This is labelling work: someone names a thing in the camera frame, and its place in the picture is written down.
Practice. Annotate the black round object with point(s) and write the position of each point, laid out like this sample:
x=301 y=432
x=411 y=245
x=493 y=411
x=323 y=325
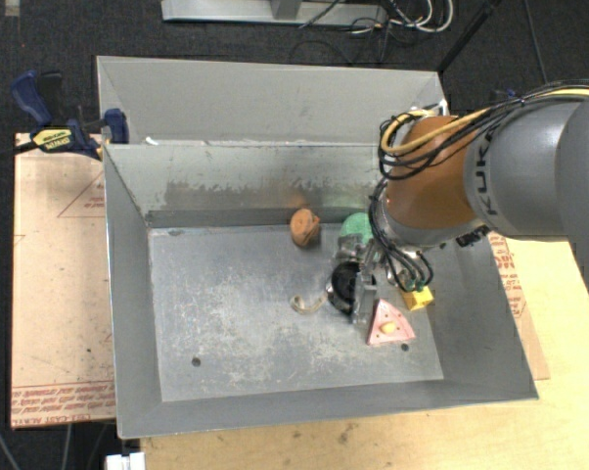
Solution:
x=344 y=284

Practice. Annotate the pink triangular toy slice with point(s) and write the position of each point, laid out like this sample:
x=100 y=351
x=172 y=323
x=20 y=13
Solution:
x=390 y=328

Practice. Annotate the yellow block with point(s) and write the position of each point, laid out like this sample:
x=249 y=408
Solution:
x=417 y=300

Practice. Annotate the clear curved plastic strip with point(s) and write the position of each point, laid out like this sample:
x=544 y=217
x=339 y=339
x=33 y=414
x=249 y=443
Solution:
x=306 y=308

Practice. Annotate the green ball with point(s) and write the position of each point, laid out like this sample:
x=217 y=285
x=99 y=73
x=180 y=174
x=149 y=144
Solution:
x=355 y=225

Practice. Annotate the brown-orange toy lump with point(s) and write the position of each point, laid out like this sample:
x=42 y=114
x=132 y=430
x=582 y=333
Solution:
x=304 y=227

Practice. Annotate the grey metal bin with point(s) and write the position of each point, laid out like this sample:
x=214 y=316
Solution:
x=236 y=311

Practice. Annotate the brown cardboard board, red print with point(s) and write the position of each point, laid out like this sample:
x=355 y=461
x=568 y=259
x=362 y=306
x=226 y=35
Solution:
x=59 y=282

